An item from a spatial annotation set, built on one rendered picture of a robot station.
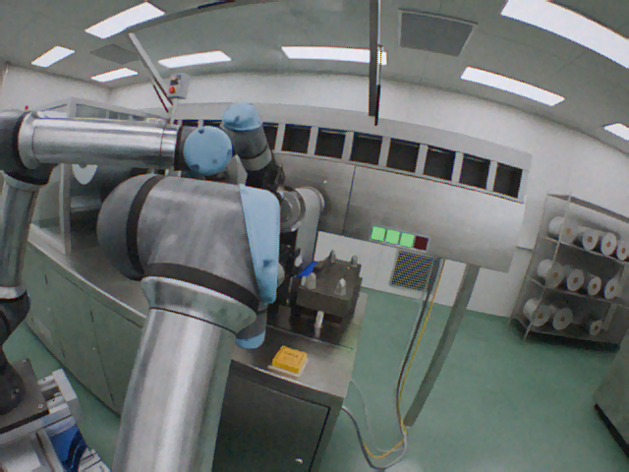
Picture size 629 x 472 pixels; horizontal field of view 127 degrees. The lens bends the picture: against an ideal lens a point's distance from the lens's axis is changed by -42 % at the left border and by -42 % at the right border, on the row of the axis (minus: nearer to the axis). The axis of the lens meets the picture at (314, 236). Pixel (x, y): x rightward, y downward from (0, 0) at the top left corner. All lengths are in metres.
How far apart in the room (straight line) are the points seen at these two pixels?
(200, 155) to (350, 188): 0.79
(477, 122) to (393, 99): 1.10
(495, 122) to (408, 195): 2.85
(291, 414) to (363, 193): 0.83
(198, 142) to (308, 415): 0.69
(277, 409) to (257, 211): 0.66
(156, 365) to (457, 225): 1.09
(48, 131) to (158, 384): 0.40
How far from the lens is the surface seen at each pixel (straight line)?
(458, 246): 1.17
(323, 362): 0.75
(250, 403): 0.85
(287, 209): 0.81
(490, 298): 4.00
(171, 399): 0.22
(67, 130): 0.49
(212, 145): 0.42
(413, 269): 3.59
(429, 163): 1.20
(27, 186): 0.68
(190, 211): 0.25
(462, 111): 3.72
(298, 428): 0.85
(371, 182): 1.11
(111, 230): 0.29
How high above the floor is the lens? 1.36
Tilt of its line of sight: 12 degrees down
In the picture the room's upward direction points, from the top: 10 degrees clockwise
